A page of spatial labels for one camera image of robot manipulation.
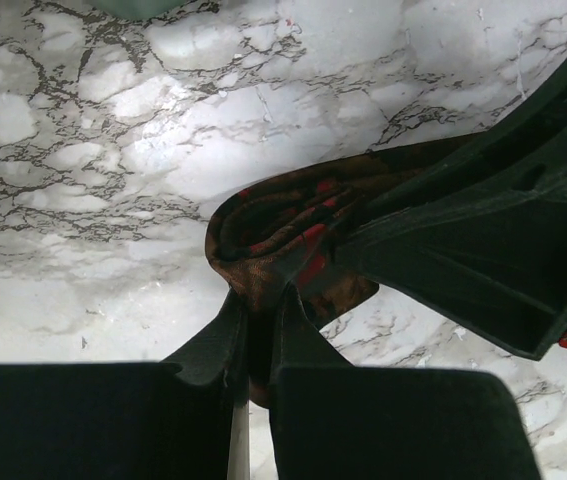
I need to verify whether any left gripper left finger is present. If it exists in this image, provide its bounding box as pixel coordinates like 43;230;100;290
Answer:
0;293;249;479

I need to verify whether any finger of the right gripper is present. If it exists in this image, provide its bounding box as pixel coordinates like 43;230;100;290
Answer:
367;58;567;213
335;180;567;360

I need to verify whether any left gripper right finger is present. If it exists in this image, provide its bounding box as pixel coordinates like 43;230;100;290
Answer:
270;288;540;479

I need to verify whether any brown red patterned tie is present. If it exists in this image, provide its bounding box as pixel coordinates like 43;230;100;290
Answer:
205;138;461;408

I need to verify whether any green compartment tray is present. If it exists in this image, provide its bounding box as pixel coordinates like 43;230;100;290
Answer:
87;0;188;21

